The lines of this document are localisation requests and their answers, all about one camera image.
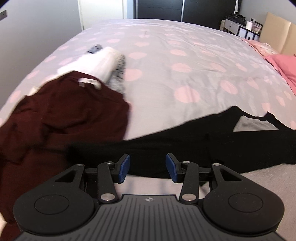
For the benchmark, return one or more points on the beige padded headboard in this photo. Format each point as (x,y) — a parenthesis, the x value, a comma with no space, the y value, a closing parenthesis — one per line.
(279,33)

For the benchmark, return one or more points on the grey black raglan shirt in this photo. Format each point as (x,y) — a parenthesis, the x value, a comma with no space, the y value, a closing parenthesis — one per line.
(261,147)

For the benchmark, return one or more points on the white paper roll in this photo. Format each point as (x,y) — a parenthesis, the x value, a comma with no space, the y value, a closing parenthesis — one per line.
(248,25)

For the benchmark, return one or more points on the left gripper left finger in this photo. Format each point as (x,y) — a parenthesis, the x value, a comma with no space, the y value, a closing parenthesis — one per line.
(109,173)

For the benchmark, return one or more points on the white knit garment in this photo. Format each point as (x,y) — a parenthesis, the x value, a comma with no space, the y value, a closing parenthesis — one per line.
(83,65)

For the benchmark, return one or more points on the grey checked garment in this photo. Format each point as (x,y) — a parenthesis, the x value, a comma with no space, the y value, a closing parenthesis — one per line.
(109,66)

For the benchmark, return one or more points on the floral pink pillow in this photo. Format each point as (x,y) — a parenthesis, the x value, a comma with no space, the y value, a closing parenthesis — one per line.
(263,49)

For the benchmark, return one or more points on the black bag on table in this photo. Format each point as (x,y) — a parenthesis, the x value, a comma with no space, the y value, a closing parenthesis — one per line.
(237,18)

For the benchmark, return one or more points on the white door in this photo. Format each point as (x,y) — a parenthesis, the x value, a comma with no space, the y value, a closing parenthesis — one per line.
(93,11)

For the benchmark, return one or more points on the pink dotted bed sheet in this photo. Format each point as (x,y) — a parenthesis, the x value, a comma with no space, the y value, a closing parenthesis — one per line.
(175,72)

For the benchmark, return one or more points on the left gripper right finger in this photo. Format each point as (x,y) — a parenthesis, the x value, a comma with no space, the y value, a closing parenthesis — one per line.
(187,173)

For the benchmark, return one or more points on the black sliding wardrobe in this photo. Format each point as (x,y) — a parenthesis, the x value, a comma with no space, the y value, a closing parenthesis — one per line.
(207,13)

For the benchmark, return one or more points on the photo frame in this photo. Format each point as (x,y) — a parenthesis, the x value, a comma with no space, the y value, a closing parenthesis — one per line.
(256,27)

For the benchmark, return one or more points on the white bedside table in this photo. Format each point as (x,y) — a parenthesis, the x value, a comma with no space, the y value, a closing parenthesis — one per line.
(240,31)

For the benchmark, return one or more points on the maroon sweater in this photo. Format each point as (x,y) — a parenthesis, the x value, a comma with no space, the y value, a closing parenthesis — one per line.
(33,139)

